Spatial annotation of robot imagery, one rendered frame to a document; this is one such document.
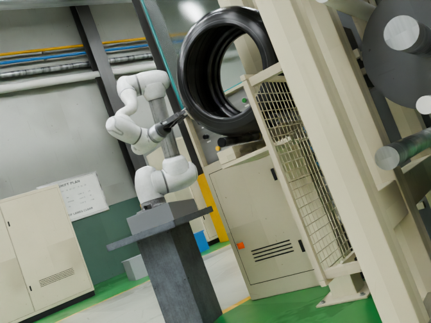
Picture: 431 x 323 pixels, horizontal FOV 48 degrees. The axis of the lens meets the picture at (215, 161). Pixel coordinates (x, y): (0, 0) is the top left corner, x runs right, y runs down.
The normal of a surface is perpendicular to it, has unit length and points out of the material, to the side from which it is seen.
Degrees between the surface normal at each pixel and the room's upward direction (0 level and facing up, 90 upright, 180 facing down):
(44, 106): 90
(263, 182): 90
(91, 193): 90
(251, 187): 90
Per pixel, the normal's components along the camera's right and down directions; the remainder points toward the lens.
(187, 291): -0.41, 0.07
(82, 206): 0.52, -0.27
